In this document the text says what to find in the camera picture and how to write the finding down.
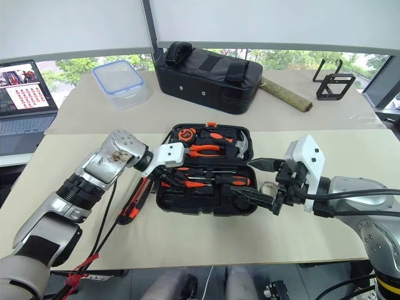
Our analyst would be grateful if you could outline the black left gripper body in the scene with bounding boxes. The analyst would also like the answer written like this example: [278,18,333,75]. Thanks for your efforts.
[148,167,167,189]

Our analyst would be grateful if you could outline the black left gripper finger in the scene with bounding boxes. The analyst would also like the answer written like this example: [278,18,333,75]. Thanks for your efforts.
[159,176,181,191]
[161,167,183,181]

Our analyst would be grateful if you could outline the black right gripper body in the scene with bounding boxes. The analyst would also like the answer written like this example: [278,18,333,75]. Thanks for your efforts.
[274,159,309,217]

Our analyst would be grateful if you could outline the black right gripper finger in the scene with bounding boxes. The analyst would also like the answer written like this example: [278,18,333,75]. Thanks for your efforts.
[247,157,283,173]
[229,185,283,216]

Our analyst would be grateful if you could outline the black plastic tool case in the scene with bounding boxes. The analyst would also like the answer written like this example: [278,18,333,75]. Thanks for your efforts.
[155,122,259,217]

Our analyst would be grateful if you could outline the black fabric tool bag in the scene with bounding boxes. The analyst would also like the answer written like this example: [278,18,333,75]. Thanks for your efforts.
[154,41,264,116]

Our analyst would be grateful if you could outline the small grey tape roll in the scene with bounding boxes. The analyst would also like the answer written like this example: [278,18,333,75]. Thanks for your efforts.
[259,181,279,196]

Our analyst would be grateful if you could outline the large orange black screwdriver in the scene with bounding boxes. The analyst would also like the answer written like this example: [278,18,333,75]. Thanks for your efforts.
[202,174,251,188]

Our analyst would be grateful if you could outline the small orange precision screwdriver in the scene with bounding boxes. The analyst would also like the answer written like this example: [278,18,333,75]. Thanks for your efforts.
[181,178,208,189]

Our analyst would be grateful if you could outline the steel claw hammer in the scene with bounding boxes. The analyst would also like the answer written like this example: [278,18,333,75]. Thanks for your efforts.
[232,131,253,161]

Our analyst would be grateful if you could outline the orange black utility knife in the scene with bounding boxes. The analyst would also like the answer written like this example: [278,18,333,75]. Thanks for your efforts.
[116,174,154,226]

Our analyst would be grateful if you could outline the orange black tape measure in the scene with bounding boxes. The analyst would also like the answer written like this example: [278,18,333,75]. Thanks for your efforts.
[177,127,198,142]

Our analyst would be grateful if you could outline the rolled green mat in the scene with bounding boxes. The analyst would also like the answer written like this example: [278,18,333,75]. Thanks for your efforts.
[259,76,314,114]

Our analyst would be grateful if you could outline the grey rounded shape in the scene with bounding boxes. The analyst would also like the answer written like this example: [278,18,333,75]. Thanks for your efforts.
[224,265,263,300]
[140,268,198,300]

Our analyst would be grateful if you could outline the small black device under table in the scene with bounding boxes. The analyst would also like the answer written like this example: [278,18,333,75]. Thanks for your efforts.
[263,280,290,300]

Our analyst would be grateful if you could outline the clear container with blue lid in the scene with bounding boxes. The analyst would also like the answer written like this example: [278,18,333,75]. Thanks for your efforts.
[91,59,151,111]

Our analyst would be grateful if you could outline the dark monitor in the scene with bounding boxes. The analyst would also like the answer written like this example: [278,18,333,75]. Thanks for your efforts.
[361,55,400,111]

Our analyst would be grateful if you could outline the open grey laptop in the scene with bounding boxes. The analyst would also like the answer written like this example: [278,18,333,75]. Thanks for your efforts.
[0,59,60,156]

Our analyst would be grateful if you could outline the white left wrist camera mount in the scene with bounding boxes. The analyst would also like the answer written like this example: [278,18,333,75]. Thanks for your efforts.
[146,142,186,178]

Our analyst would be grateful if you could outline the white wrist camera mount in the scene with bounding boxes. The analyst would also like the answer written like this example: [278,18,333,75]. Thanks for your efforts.
[146,142,186,178]
[284,134,326,214]

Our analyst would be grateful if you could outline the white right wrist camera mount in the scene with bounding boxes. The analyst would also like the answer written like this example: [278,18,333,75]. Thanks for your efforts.
[284,134,326,214]

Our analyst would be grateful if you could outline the orange handled pliers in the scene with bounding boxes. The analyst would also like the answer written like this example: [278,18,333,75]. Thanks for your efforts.
[186,144,226,159]

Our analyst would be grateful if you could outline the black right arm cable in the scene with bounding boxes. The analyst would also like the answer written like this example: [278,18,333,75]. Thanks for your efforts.
[292,186,400,218]

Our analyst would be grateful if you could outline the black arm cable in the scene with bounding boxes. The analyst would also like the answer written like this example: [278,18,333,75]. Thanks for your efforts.
[292,186,400,218]
[46,179,121,300]

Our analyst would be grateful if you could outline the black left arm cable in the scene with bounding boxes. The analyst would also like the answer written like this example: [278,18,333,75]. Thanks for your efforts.
[46,179,121,300]

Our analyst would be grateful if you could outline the black wire frame stand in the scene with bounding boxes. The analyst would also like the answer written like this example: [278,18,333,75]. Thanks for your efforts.
[312,58,357,102]

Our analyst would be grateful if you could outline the black cable under table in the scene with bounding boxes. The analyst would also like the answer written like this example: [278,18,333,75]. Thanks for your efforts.
[314,273,378,300]

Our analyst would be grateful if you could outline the dark window frame post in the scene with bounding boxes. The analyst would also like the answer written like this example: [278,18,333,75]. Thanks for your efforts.
[141,0,166,65]

